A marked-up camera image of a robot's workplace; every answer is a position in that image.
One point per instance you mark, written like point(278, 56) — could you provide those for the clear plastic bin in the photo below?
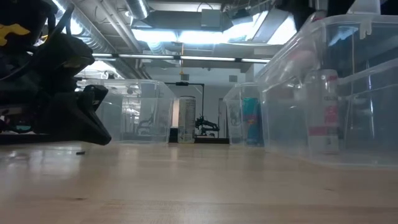
point(140, 130)
point(367, 124)
point(226, 102)

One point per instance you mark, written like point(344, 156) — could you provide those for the linear ceiling light fixture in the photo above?
point(205, 58)

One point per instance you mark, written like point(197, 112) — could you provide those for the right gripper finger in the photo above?
point(295, 12)
point(339, 6)

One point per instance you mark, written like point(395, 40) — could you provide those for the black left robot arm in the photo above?
point(18, 12)

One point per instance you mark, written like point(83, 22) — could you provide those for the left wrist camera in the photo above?
point(62, 53)

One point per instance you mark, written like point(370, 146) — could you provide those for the black background robot arm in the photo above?
point(206, 124)

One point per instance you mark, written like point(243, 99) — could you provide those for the grey ceiling box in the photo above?
point(211, 18)

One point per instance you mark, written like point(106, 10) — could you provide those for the silver ventilation duct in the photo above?
point(136, 7)

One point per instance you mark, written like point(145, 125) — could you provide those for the white red soda can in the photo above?
point(297, 63)
point(323, 124)

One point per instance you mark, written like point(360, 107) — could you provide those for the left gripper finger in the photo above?
point(74, 124)
point(94, 95)

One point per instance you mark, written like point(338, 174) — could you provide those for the white yellow soda can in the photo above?
point(186, 121)

